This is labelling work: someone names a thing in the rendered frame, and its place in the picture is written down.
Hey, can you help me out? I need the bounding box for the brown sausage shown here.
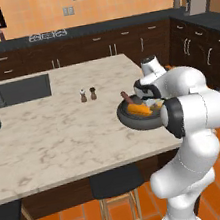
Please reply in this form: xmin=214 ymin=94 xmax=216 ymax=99
xmin=119 ymin=89 xmax=136 ymax=108

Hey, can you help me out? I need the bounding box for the dark brown island base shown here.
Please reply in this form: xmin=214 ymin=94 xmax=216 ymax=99
xmin=13 ymin=146 xmax=189 ymax=220

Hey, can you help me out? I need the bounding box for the hob with white rings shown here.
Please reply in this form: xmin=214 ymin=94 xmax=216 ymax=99
xmin=27 ymin=27 xmax=69 ymax=43

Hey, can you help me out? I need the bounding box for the grey wall socket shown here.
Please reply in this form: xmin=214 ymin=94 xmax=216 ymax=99
xmin=61 ymin=5 xmax=76 ymax=17

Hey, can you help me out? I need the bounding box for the dark-topped brown pepper shaker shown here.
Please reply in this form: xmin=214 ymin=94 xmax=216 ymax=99
xmin=88 ymin=86 xmax=98 ymax=102

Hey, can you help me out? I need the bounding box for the dark grey sink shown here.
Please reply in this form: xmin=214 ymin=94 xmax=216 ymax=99
xmin=0 ymin=73 xmax=54 ymax=109

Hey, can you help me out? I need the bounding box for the dark brown side cupboard run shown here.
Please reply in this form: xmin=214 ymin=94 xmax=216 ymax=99
xmin=162 ymin=9 xmax=220 ymax=109

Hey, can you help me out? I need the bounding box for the dark brown base cupboard run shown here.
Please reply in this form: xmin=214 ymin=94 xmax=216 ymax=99
xmin=0 ymin=17 xmax=178 ymax=95

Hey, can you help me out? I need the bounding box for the white-topped brown salt shaker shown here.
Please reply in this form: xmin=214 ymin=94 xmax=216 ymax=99
xmin=78 ymin=88 xmax=88 ymax=104

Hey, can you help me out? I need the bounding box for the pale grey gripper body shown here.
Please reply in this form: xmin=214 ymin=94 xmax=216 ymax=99
xmin=143 ymin=95 xmax=166 ymax=112

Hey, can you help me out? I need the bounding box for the brown bottle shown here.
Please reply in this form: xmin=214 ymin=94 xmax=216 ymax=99
xmin=0 ymin=26 xmax=7 ymax=43

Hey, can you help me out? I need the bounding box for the dark grey bowl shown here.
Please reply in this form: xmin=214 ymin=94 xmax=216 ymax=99
xmin=113 ymin=89 xmax=169 ymax=136

